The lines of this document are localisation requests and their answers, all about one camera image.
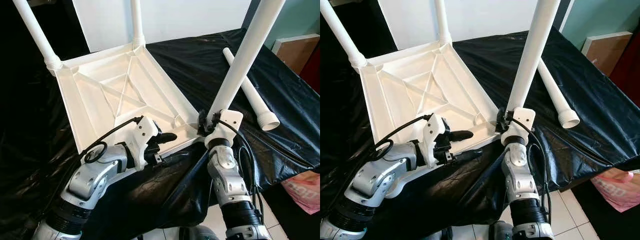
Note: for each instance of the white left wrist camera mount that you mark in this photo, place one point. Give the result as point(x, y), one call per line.
point(145, 132)
point(432, 132)

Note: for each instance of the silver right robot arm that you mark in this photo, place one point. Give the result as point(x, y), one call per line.
point(227, 180)
point(520, 175)

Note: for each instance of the black plastic table cloth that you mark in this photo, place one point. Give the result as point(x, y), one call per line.
point(490, 65)
point(190, 70)

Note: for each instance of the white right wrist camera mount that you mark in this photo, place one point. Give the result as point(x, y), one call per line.
point(230, 120)
point(522, 117)

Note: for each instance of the white plastic table leg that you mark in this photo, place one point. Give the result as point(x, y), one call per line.
point(245, 55)
point(560, 100)
point(137, 22)
point(442, 20)
point(342, 35)
point(255, 97)
point(35, 35)
point(532, 50)

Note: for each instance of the grey robot leg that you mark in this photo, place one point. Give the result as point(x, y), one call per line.
point(440, 235)
point(200, 234)
point(502, 231)

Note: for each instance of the black door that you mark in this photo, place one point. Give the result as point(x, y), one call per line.
point(55, 25)
point(365, 20)

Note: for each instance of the dark red furniture piece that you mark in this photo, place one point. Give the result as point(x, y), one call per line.
point(312, 70)
point(627, 70)

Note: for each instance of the pink plastic bag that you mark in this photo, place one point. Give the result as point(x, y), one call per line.
point(302, 192)
point(617, 190)

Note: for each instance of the white plastic table top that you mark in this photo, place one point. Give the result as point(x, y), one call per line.
point(420, 82)
point(115, 85)

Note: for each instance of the dark grey door frame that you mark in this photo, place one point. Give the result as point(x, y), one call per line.
point(252, 12)
point(565, 12)

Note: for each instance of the brown wooden cabinet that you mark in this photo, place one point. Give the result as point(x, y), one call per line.
point(600, 52)
point(290, 52)

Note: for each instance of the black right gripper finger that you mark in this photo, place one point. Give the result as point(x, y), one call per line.
point(500, 116)
point(202, 118)

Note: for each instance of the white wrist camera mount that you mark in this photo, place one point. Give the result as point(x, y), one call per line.
point(145, 132)
point(432, 132)
point(230, 120)
point(522, 117)

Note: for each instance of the grey robot left leg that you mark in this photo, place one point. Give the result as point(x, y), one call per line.
point(440, 235)

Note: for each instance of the grey robot right leg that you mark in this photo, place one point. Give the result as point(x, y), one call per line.
point(200, 234)
point(502, 231)

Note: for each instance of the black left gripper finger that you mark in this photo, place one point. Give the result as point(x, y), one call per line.
point(461, 135)
point(175, 157)
point(167, 137)
point(467, 155)

